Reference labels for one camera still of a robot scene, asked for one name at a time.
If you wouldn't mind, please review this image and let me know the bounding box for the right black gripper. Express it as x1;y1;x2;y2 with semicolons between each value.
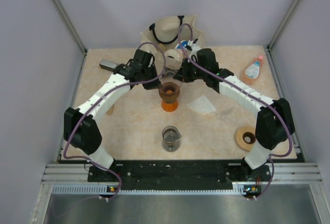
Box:
175;60;207;85

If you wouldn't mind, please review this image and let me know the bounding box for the brown paper coffee filter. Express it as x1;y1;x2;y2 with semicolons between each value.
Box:
106;105;114;116

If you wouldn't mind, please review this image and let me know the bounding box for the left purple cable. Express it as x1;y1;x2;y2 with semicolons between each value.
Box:
62;42;166;201

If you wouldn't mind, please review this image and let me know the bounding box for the pink glass dripper cone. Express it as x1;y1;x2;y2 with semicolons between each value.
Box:
158;80;182;99

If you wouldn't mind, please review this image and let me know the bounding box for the clear glass dripper cone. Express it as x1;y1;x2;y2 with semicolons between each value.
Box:
217;107;237;124

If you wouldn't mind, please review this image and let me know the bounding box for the pink liquid bottle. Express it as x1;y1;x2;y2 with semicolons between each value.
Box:
240;55;264;85

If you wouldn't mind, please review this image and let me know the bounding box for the cream canvas tote bag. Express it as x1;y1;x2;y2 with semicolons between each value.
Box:
140;15;205;77

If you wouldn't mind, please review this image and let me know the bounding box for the grey glass carafe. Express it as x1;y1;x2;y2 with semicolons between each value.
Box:
162;126;182;152

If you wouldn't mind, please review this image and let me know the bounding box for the light wooden dripper ring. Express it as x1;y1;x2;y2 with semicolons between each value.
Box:
236;126;257;152

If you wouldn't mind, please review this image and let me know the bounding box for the white tape roll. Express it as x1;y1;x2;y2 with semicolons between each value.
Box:
164;49;183;62

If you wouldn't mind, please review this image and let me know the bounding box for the white paper coffee filter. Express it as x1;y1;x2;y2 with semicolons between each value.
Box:
187;95;216;114

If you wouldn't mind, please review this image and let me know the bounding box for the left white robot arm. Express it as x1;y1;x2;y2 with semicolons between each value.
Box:
63;49;160;181

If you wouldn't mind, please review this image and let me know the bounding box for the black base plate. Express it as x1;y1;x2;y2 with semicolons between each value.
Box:
88;159;271;191

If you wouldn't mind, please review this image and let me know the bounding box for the black rectangular box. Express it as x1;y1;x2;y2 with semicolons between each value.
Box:
99;59;118;72

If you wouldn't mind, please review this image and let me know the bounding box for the grey slotted cable duct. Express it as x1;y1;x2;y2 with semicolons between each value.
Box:
51;182;262;196

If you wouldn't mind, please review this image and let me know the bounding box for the blue white cup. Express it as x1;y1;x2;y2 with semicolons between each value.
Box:
175;40;190;50

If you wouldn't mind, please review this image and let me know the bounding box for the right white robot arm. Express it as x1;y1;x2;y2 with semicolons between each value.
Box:
175;40;295;181

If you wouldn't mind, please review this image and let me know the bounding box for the dark wooden dripper ring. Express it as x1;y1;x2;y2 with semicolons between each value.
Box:
158;81;180;105

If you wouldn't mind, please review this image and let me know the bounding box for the orange glass carafe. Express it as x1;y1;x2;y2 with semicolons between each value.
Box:
161;100;178;112

